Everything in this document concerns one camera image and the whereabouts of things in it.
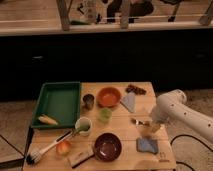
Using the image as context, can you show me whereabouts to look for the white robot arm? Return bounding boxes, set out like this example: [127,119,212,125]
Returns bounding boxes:
[150,89,213,143]

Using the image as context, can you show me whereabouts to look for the dark purple bowl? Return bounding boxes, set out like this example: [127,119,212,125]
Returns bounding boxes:
[94,133,122,162]

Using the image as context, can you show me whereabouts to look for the orange bowl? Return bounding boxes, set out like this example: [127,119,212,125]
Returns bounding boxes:
[97,87,121,107]

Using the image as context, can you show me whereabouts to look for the blue sponge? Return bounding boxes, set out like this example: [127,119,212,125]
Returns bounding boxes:
[136,138,159,154]

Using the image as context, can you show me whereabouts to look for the grey blue cloth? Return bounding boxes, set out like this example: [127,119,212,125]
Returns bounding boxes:
[120,92,135,113]

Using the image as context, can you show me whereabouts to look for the dark grape bunch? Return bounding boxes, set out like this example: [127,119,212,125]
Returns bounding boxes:
[125,84,146,95]

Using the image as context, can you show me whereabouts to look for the small green cup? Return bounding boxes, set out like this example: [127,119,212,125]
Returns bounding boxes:
[99,108,112,123]

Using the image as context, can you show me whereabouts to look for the white mug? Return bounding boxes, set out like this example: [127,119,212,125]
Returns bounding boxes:
[75,117,92,136]

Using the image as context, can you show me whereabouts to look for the small metal cup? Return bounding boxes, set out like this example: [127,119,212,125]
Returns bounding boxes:
[83,94,94,110]

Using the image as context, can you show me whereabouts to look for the green spoon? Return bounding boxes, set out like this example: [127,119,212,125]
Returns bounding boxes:
[71,125,90,137]

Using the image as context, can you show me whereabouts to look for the wooden block tool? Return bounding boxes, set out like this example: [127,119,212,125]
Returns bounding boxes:
[69,149,94,168]

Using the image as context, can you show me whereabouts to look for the peach fruit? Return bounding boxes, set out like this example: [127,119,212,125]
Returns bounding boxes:
[56,140,71,155]

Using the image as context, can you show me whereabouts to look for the green plastic tray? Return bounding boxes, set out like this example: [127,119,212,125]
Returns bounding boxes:
[31,82,81,129]

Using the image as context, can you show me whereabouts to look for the white dish brush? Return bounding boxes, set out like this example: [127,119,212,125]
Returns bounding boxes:
[26,131,73,165]

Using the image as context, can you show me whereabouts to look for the black floor cable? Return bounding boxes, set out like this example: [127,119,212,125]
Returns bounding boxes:
[170,133,213,171]

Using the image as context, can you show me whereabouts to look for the wooden shelf rail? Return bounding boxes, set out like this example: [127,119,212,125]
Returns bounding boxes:
[0,0,212,36]

